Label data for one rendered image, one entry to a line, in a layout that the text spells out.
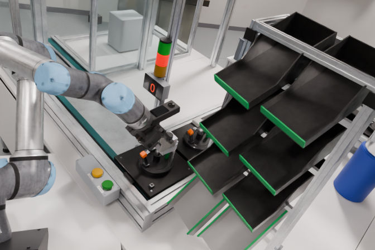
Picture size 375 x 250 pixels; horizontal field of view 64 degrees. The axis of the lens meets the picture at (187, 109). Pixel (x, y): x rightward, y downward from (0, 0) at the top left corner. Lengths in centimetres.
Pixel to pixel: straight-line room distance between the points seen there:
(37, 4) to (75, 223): 116
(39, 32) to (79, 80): 115
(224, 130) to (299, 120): 23
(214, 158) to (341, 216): 80
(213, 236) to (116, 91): 57
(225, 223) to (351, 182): 79
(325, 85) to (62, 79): 63
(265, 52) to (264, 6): 514
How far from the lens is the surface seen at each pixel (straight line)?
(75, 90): 80
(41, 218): 124
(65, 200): 128
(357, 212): 169
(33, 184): 109
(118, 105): 77
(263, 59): 84
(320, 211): 157
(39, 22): 191
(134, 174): 121
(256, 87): 77
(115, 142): 141
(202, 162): 98
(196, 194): 109
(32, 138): 111
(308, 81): 81
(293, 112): 73
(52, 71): 77
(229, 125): 87
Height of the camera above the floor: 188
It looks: 35 degrees down
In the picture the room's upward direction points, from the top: 15 degrees clockwise
